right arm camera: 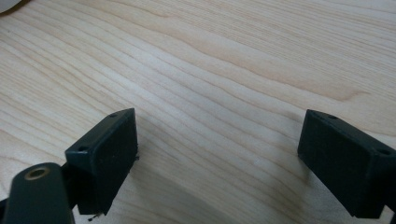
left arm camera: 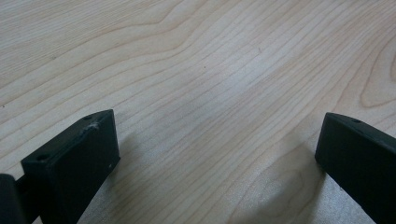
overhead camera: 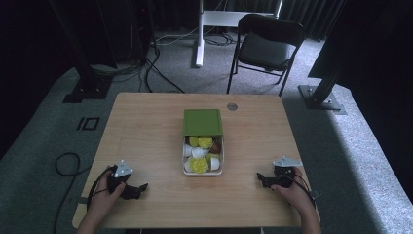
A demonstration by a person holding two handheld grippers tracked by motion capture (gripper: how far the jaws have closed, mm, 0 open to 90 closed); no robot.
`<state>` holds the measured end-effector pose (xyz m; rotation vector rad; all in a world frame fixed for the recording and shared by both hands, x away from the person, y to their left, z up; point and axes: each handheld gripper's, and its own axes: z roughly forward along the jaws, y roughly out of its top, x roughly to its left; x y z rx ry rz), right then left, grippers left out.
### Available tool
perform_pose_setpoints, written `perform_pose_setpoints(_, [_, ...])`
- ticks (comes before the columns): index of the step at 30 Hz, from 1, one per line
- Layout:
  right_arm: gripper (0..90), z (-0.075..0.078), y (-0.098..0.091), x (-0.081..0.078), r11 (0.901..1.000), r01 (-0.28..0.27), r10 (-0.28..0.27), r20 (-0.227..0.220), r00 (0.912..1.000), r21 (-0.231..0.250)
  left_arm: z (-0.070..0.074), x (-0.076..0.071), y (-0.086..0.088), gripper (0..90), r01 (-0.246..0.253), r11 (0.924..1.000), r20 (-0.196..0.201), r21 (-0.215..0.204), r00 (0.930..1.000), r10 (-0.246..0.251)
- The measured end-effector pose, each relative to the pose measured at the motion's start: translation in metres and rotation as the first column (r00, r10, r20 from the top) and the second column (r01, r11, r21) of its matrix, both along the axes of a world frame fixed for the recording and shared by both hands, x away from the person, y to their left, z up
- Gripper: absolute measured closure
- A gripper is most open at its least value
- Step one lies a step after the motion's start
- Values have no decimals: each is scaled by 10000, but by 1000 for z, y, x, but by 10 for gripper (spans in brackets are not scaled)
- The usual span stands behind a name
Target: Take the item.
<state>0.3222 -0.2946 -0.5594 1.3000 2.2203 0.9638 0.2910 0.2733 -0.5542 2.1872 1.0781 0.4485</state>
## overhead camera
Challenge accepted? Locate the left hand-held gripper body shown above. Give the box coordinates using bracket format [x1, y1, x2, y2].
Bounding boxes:
[106, 159, 144, 200]

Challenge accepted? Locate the white desk frame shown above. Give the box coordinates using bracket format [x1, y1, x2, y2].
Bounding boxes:
[194, 0, 284, 68]

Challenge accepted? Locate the person's right hand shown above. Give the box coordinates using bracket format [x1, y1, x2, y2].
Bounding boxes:
[270, 167, 316, 217]

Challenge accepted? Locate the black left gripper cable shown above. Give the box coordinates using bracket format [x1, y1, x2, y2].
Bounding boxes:
[86, 166, 117, 210]

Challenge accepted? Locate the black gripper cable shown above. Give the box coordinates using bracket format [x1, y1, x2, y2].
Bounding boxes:
[285, 172, 320, 209]
[86, 166, 117, 210]

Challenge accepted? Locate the dark curtain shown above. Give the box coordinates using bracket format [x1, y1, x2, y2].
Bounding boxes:
[152, 0, 347, 41]

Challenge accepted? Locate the black folding chair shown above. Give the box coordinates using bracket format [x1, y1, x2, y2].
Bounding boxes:
[226, 13, 307, 98]

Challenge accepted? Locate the green box lid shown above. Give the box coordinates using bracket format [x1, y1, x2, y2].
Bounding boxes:
[182, 108, 225, 137]

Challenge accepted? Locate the bundle of floor cables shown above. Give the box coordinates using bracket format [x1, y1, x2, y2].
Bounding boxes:
[90, 22, 236, 95]

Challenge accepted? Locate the white box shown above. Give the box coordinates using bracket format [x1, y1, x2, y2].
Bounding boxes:
[181, 134, 225, 177]

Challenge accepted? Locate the black metal stand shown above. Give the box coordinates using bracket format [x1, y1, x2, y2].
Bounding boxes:
[48, 0, 114, 104]
[297, 0, 348, 116]

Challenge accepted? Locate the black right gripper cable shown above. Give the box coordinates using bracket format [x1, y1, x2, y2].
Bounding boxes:
[285, 172, 320, 209]

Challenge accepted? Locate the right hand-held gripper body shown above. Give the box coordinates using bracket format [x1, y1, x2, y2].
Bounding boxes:
[261, 156, 304, 189]

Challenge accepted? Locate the person's left hand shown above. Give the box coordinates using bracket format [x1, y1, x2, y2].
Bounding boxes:
[87, 165, 128, 215]

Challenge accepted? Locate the black looped floor cable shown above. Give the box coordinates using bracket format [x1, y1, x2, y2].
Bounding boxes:
[53, 152, 93, 234]

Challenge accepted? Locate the pile of coffee capsules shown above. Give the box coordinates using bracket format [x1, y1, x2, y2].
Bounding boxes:
[183, 135, 224, 175]

